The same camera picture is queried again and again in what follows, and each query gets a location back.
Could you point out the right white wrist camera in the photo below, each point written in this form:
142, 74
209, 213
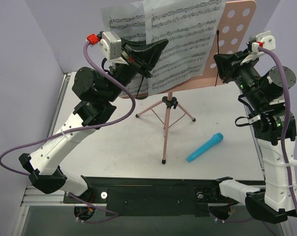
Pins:
264, 39

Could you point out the black microphone stand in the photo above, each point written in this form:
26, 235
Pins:
141, 97

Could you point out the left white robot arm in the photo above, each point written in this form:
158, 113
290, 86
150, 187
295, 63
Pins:
97, 90

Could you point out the pink music stand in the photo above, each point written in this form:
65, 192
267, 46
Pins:
233, 24

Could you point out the aluminium rail frame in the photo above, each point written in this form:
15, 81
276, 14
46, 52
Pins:
130, 159

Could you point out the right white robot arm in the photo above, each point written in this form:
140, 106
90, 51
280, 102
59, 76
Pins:
267, 98

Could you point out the blue plastic tube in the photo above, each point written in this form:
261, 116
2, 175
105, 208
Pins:
214, 140

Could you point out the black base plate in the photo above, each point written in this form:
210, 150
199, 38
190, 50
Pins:
156, 197

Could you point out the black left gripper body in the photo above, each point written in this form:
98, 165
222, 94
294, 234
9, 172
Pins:
137, 63

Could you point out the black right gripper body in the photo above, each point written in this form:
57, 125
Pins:
237, 68

